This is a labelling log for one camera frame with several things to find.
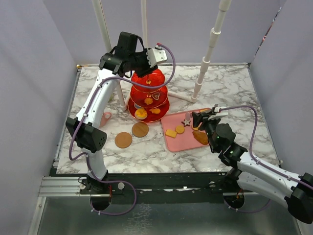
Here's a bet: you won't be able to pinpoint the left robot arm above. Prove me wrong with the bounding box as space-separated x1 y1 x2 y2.
66 32 157 193

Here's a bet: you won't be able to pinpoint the pink serving tray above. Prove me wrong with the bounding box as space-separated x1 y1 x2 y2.
161 108 210 152

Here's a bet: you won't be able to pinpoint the pink mug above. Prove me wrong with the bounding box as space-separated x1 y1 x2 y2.
99 112 112 128

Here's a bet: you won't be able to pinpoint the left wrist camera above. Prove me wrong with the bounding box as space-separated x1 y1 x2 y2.
146 46 167 68

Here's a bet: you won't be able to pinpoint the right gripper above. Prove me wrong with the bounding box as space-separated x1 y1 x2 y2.
193 110 221 151

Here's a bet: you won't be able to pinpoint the yellow donut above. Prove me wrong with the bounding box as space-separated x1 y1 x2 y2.
134 108 148 120

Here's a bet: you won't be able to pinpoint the wooden coaster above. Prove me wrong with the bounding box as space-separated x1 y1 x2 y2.
132 122 149 138
114 132 133 148

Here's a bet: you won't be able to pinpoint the orange fish cookie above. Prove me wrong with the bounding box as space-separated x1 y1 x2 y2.
149 108 161 115

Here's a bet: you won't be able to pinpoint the upper wooden coaster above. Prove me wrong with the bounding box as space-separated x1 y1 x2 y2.
132 122 149 138

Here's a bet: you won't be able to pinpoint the red three-tier stand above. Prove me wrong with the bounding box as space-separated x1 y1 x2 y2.
128 69 170 123

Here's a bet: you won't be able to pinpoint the metal tongs pink tips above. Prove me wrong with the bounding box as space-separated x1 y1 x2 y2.
185 112 191 121

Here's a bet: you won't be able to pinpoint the star gingerbread cookie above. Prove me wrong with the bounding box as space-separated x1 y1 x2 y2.
181 119 191 127

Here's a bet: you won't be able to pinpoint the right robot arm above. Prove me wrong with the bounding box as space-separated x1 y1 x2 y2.
191 106 313 224

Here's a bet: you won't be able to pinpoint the white pvc pipe frame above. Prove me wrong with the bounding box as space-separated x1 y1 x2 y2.
92 0 231 103

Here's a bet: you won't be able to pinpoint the brown croissant bread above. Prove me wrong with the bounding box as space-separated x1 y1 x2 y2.
192 131 208 145

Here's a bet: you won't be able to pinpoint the swirl butter cookie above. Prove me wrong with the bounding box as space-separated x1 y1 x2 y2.
144 97 153 105

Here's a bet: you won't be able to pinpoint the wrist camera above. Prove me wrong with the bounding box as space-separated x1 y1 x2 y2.
146 46 167 68
208 103 228 120

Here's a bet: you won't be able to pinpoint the lower wooden coaster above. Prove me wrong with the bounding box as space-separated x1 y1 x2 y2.
114 132 133 148

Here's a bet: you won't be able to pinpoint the heart gingerbread cookie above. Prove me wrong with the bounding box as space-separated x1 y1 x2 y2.
151 92 161 100

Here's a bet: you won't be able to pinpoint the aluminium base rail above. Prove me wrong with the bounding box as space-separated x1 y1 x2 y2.
39 172 240 197

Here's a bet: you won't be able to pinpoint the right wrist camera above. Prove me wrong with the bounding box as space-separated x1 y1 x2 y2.
208 103 228 120

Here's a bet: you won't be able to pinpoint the rectangular yellow biscuit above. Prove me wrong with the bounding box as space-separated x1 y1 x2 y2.
165 129 177 138

